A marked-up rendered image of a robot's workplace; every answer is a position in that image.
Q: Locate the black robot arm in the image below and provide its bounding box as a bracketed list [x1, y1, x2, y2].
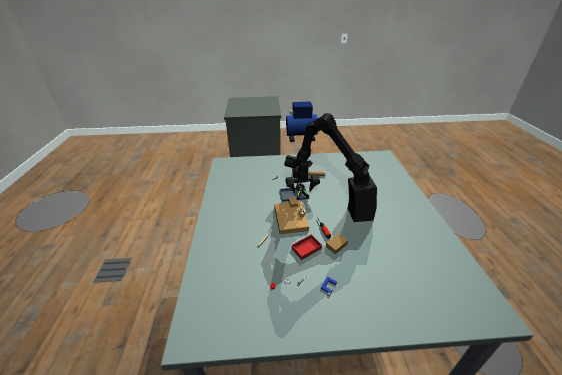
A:
[284, 113, 371, 188]

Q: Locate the red shallow tray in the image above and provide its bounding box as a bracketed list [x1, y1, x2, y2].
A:
[291, 234, 322, 260]

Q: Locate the blue c-shaped clamp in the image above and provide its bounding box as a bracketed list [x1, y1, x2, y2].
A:
[321, 276, 337, 296]

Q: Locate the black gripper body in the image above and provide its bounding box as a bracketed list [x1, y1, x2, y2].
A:
[285, 171, 320, 187]

